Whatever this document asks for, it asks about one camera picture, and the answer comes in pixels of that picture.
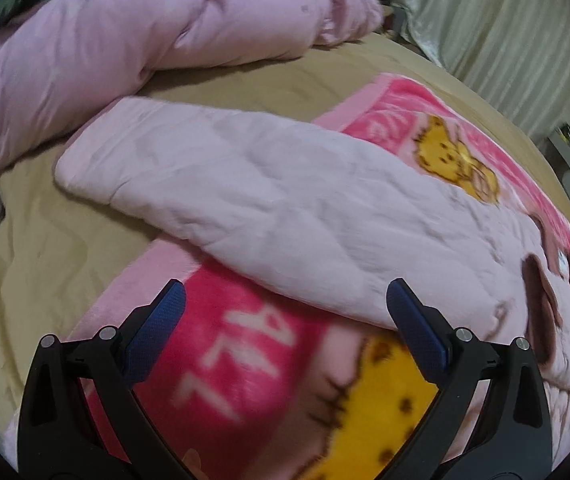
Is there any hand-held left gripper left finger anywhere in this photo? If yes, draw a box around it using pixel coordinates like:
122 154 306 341
17 278 197 480

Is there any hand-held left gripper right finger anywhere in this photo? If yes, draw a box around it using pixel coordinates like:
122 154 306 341
386 277 553 480

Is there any light pink quilted coat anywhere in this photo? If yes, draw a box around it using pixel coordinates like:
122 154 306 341
54 96 570 411

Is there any pink bear printed blanket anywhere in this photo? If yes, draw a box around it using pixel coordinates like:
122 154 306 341
5 72 570 480

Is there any pink comforter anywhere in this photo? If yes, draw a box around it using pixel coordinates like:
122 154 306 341
0 0 385 188

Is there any pale striped curtain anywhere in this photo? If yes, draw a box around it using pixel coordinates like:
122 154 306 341
395 0 570 136

